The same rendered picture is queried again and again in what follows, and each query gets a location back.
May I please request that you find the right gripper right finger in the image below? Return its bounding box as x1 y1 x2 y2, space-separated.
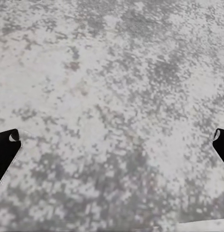
209 128 224 161

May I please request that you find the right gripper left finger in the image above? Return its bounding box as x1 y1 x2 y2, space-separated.
0 129 28 181

